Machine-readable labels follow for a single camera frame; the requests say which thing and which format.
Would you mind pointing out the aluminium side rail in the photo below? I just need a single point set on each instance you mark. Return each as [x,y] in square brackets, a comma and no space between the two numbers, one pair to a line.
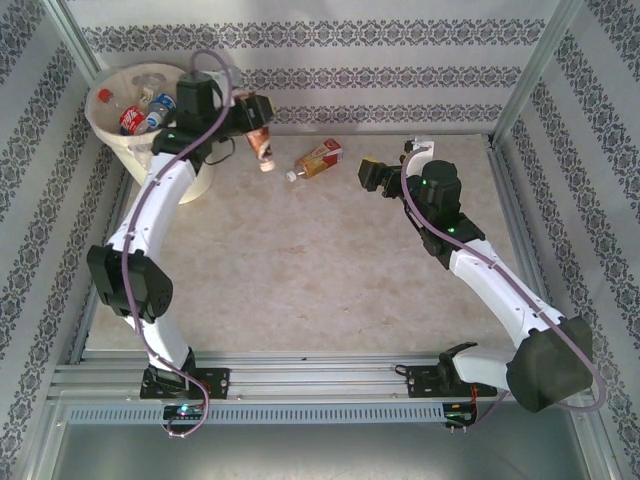
[122,197]
[515,225]

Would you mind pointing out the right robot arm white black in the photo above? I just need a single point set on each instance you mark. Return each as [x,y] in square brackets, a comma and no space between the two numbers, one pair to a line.
[500,290]

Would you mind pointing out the red label cola bottle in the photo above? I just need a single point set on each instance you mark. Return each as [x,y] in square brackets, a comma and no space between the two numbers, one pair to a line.
[131,120]

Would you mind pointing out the blue label bottle white cap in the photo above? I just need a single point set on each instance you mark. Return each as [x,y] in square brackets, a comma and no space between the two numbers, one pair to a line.
[160,107]

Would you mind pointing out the cream plastic bin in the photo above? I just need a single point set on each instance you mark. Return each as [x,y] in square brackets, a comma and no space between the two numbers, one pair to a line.
[107,140]

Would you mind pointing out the aluminium corner post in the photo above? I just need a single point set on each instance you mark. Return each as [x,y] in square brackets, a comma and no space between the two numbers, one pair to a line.
[75,30]
[535,65]

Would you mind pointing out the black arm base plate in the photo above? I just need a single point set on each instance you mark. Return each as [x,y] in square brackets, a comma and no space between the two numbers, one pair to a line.
[215,382]
[420,382]

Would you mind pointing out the small circuit board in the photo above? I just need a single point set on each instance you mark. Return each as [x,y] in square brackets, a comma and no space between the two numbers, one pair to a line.
[185,411]
[457,414]

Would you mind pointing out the gold red energy drink bottle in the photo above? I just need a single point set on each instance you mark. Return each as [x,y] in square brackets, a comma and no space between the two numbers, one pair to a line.
[322,156]

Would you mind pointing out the brown coffee drink bottle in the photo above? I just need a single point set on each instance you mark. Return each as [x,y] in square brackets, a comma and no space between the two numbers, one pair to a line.
[260,145]

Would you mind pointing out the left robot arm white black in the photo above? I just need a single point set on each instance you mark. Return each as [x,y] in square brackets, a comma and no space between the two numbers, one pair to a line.
[150,210]

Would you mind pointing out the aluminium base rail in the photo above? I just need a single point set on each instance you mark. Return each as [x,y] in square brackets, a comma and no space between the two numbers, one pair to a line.
[310,375]

